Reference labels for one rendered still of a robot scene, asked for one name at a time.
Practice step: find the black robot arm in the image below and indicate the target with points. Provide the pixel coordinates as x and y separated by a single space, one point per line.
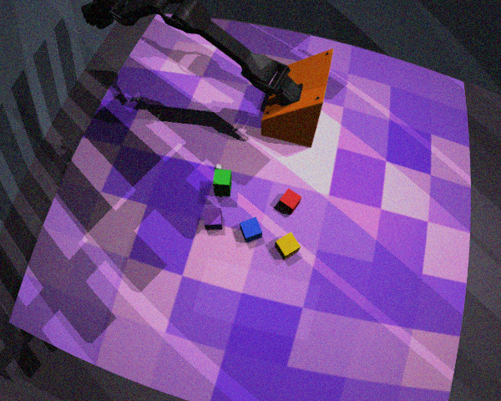
192 17

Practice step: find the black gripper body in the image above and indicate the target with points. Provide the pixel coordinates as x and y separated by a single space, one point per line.
104 21

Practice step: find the blue block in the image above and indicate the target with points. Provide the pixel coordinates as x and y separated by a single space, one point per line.
251 230

